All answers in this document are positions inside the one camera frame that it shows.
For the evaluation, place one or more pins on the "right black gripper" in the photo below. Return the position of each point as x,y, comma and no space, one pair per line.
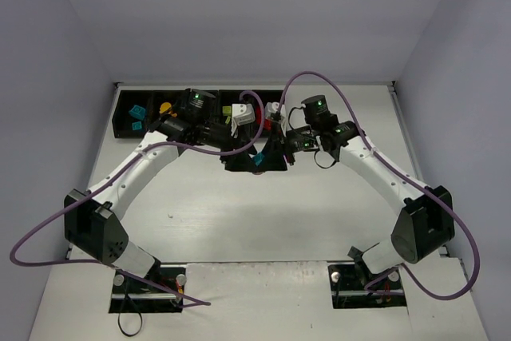
282,147

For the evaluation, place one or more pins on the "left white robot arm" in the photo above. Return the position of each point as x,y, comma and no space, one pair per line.
93,220

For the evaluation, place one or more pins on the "orange yellow lego brick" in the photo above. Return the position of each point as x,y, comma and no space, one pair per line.
165,107

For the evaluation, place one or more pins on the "red long lego brick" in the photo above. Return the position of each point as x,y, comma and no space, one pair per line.
265,121

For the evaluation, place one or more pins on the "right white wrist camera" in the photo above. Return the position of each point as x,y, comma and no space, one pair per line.
280,115

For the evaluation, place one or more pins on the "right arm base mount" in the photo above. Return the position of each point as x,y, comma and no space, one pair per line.
353,286

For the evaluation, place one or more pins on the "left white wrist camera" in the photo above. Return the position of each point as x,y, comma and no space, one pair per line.
241,114

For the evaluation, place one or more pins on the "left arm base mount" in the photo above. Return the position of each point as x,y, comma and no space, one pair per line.
131,296

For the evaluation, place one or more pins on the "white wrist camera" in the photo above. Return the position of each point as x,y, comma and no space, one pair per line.
280,115
241,114

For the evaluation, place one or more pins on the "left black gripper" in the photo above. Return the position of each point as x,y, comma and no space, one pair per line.
233,151

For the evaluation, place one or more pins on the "small teal lego brick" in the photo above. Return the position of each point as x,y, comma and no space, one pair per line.
137,126

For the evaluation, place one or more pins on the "teal pink lego brick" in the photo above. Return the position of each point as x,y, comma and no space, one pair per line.
258,158

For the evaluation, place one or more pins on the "green lego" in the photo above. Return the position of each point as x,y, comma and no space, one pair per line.
227,111

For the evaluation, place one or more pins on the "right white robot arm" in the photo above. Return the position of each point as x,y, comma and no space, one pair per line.
424,221

